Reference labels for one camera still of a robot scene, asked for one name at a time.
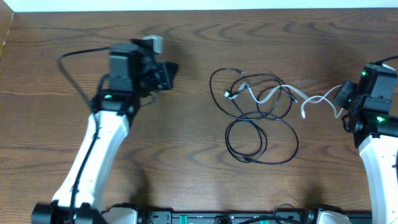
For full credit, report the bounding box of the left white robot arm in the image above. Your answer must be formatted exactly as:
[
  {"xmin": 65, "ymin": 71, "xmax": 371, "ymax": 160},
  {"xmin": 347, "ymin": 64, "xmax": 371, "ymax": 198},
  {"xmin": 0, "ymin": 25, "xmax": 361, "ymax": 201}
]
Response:
[{"xmin": 31, "ymin": 35, "xmax": 178, "ymax": 223}]

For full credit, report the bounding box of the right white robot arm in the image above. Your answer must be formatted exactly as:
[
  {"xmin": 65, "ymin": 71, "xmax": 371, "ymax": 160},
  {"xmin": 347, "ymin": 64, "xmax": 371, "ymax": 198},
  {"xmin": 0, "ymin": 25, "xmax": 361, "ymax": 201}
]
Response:
[{"xmin": 333, "ymin": 62, "xmax": 397, "ymax": 223}]

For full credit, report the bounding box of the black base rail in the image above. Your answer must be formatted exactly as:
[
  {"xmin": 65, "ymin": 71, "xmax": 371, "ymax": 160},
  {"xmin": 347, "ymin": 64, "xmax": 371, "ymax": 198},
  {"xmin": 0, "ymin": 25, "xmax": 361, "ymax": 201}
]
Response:
[{"xmin": 102, "ymin": 203, "xmax": 373, "ymax": 224}]

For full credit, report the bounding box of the white cable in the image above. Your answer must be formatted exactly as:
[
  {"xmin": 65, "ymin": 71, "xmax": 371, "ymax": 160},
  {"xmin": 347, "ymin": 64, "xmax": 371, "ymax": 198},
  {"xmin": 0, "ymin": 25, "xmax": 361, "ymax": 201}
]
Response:
[{"xmin": 223, "ymin": 81, "xmax": 345, "ymax": 119}]

